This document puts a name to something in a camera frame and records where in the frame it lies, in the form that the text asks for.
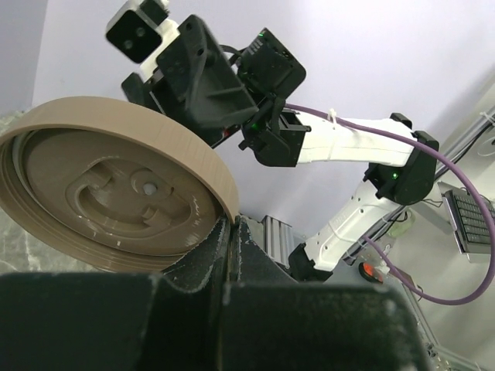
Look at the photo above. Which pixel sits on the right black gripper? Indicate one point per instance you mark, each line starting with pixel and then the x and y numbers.
pixel 195 86

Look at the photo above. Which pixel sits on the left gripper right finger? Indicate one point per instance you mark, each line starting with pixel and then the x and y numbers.
pixel 271 322

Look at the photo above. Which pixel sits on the aluminium rail frame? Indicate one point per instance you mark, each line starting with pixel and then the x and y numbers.
pixel 333 206

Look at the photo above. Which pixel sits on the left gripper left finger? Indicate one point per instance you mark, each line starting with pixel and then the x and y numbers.
pixel 166 320

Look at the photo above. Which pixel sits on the brown round lid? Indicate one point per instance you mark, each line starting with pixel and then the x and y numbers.
pixel 113 184

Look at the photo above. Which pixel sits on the black computer keyboard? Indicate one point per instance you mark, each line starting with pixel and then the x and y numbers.
pixel 469 227

